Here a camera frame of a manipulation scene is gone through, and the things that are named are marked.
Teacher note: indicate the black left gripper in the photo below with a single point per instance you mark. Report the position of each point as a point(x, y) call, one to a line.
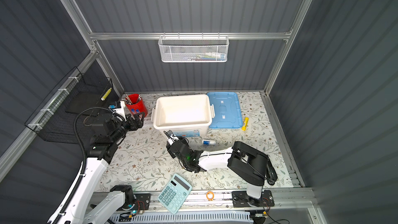
point(138, 123)

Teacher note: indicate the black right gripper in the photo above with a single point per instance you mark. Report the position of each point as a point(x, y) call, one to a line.
point(169, 149)

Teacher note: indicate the beige plastic storage bin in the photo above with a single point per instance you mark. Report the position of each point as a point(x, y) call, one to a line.
point(185, 115)

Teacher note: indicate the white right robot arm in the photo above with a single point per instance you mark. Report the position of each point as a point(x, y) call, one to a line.
point(252, 165)

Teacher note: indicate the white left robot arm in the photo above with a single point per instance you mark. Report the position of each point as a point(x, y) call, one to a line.
point(72, 209)

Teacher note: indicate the white test tube rack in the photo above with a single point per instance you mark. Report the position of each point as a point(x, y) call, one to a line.
point(147, 123)

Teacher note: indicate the red ribbed plastic cup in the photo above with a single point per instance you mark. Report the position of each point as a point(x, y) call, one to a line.
point(135, 104)

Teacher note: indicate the white blue labelled bottle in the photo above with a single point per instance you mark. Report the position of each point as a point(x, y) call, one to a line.
point(209, 142)

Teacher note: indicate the teal desk calculator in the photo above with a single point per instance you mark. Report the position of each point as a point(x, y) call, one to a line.
point(174, 194)

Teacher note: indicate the blue plastic bin lid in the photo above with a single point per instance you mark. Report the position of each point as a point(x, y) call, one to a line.
point(227, 110)

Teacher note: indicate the yellow capped tube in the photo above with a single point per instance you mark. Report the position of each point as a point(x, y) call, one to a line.
point(245, 124)

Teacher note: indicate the white wire mesh basket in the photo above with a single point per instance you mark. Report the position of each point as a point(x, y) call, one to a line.
point(194, 50)

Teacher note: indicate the black wire wall basket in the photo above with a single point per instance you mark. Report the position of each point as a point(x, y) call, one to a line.
point(53, 120)

